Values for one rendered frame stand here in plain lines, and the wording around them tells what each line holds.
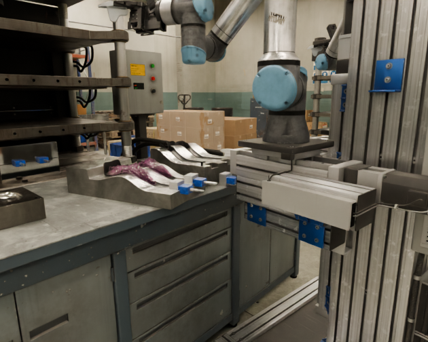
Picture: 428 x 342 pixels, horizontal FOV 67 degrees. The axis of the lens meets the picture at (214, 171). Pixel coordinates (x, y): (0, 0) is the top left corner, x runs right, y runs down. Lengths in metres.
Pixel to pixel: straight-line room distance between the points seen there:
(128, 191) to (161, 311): 0.51
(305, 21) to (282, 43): 8.09
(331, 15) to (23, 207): 8.13
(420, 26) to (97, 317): 1.29
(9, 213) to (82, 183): 0.34
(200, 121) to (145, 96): 3.27
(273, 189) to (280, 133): 0.20
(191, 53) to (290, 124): 0.37
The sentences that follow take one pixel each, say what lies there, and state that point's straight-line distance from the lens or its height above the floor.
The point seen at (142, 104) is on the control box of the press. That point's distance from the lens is 2.22.
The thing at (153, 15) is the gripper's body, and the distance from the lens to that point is 1.14.
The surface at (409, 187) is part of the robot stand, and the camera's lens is 0.89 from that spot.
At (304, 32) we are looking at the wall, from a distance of 8.97.
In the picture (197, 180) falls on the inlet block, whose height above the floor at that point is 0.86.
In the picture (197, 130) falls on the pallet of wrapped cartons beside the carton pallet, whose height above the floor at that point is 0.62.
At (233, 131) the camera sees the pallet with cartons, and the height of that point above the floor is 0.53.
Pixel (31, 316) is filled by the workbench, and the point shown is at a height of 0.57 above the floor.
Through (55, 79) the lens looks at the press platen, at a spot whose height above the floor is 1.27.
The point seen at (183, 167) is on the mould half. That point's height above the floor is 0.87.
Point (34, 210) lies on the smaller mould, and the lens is 1.18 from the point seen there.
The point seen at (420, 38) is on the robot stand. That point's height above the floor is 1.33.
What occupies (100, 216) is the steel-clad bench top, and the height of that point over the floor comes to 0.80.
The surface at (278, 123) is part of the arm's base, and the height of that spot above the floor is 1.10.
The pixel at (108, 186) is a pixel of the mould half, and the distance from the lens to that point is 1.30.
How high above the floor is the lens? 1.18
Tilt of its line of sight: 13 degrees down
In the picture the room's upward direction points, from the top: straight up
